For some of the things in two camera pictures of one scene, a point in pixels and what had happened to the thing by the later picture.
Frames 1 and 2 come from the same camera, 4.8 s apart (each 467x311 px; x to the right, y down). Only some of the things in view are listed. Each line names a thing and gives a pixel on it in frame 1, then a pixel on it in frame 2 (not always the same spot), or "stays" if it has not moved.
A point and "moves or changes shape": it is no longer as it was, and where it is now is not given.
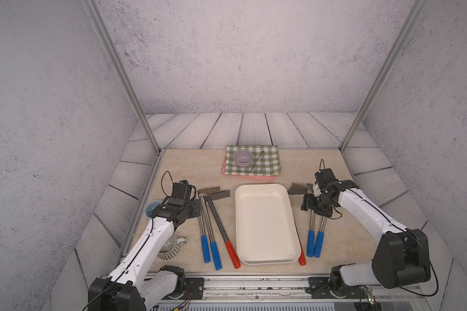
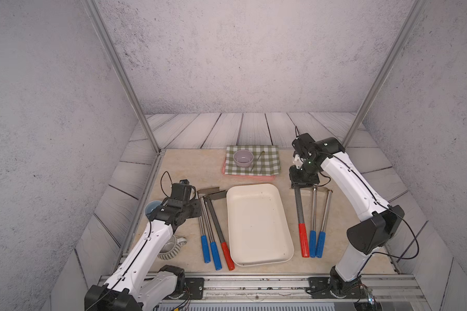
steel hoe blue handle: x=205 y=243 stays
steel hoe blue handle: x=320 y=239 stays
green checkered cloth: x=266 y=161 stays
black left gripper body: x=192 y=209 stays
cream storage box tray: x=266 y=231 moves or changes shape
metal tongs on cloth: x=259 y=158 stays
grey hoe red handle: x=299 y=189 moves or changes shape
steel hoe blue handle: x=215 y=256 stays
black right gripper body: x=317 y=204 to x=303 y=177
